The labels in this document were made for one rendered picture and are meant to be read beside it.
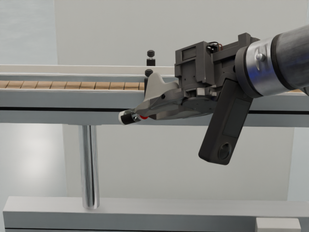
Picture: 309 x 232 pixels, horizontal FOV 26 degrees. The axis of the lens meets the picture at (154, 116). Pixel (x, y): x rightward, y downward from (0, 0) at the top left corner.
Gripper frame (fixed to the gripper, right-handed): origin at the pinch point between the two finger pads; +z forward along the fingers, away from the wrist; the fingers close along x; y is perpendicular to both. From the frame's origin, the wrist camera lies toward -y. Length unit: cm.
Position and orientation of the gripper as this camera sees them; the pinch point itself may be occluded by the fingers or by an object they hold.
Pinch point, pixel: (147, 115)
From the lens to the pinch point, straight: 101.8
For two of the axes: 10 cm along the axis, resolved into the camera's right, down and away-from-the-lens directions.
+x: -6.7, -2.0, -7.2
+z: -7.5, 2.0, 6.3
